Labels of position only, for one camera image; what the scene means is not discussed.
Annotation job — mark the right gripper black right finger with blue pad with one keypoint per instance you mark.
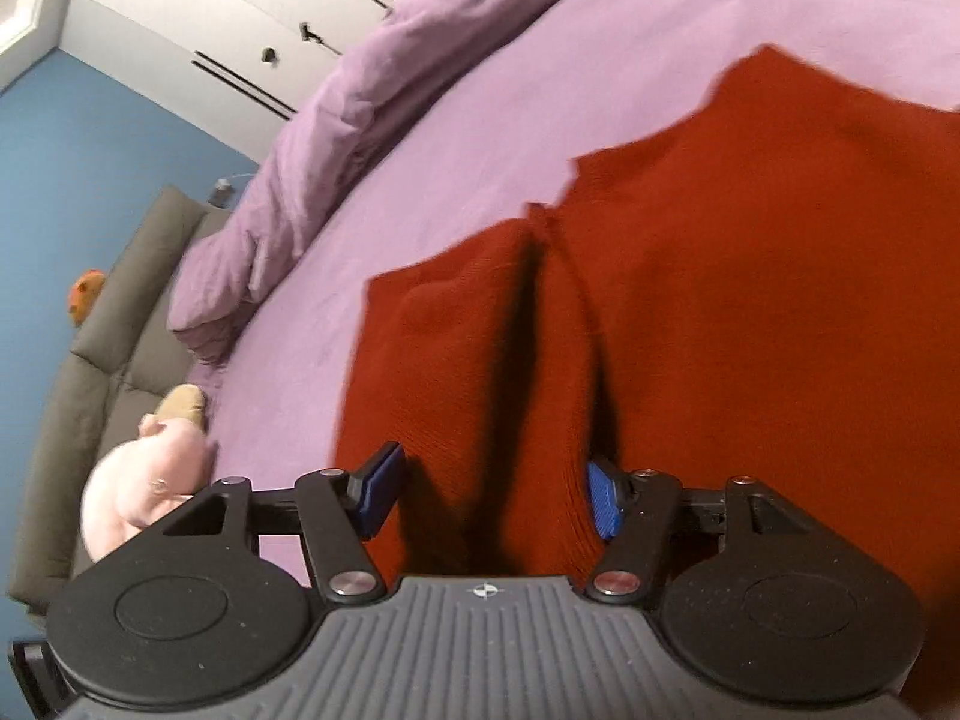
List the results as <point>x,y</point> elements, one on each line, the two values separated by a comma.
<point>654,528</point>

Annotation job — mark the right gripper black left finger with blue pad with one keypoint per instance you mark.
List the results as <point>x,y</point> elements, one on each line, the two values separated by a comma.
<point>333,513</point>

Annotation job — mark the red knit sweater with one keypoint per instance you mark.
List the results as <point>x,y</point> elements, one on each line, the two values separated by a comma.
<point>769,287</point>

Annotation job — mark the pink plush toy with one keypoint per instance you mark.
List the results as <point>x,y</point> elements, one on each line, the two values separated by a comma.
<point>146,478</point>

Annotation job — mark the orange plush toy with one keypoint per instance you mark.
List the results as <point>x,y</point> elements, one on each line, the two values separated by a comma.
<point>83,294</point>

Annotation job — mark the purple duvet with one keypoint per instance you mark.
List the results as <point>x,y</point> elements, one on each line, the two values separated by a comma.
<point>376,90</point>

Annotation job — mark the purple bed sheet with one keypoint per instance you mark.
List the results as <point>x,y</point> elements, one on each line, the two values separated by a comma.
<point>508,134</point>

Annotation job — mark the white wardrobe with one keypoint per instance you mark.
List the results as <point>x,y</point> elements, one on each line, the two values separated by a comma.
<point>236,69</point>

